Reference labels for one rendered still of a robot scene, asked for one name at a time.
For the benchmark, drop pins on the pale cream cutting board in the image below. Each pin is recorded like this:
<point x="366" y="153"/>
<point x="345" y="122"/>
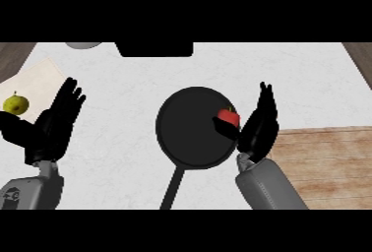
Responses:
<point x="35" y="83"/>

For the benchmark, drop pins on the grey round bowl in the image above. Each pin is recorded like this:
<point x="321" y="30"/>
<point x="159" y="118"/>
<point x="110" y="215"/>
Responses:
<point x="82" y="45"/>

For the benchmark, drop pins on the black appliance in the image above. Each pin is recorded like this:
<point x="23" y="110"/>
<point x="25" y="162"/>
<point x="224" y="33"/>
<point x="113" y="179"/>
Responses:
<point x="155" y="49"/>

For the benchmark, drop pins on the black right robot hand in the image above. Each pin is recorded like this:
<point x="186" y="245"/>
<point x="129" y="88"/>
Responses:
<point x="259" y="128"/>

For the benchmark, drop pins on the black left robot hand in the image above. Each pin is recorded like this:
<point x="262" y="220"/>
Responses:
<point x="57" y="124"/>

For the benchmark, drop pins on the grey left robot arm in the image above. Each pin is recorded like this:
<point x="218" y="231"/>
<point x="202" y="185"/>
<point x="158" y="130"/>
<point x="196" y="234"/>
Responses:
<point x="35" y="188"/>

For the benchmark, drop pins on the yellow-green pear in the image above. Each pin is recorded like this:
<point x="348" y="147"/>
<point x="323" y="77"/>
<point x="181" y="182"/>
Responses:
<point x="14" y="104"/>

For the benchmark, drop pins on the brown wooden cutting board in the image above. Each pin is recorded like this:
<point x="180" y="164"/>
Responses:
<point x="329" y="167"/>

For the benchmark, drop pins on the black frying pan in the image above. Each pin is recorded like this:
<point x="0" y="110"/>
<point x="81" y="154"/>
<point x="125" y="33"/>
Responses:
<point x="190" y="131"/>

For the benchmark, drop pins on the red bell pepper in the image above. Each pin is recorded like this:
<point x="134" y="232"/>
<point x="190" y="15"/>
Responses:
<point x="228" y="116"/>

